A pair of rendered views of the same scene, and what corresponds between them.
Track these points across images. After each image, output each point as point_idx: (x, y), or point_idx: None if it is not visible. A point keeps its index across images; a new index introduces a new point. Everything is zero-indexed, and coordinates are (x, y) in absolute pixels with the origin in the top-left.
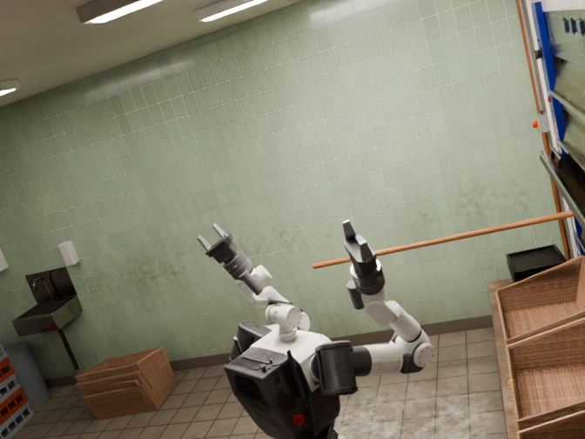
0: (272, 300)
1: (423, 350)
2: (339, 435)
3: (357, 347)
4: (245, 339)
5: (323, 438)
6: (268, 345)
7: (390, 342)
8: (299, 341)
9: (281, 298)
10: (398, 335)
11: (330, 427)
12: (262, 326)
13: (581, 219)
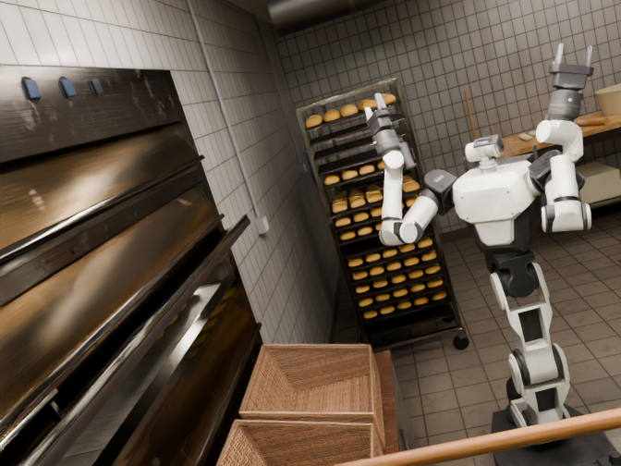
0: (491, 136)
1: None
2: (495, 275)
3: (423, 190)
4: None
5: None
6: (505, 165)
7: (413, 222)
8: (475, 173)
9: (552, 176)
10: None
11: (491, 254)
12: (543, 169)
13: (199, 273)
